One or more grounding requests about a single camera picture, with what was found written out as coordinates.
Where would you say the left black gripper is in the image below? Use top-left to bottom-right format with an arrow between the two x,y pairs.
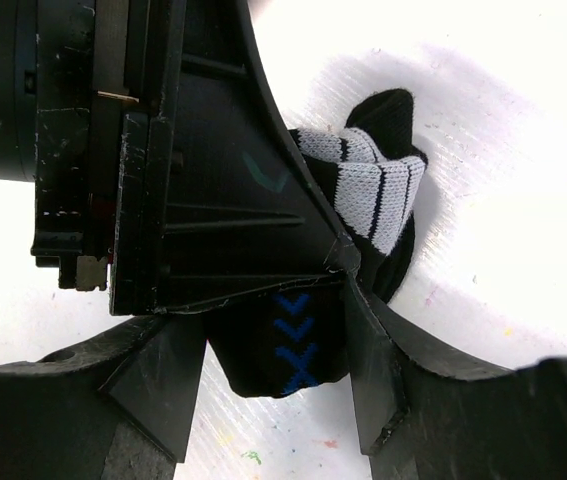
0,1 -> 183,315

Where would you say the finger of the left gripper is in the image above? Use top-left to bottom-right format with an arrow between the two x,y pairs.
162,1 -> 360,312

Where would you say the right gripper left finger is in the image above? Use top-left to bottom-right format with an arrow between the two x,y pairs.
0,316 -> 206,479

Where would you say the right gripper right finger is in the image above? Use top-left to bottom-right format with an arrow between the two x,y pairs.
344,279 -> 567,479

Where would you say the black sock with blue marks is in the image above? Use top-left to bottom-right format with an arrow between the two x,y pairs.
205,88 -> 428,398

